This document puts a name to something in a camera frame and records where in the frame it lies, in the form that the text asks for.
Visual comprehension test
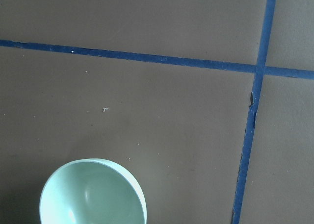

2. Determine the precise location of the green bowl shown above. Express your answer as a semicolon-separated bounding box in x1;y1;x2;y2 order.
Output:
39;158;147;224

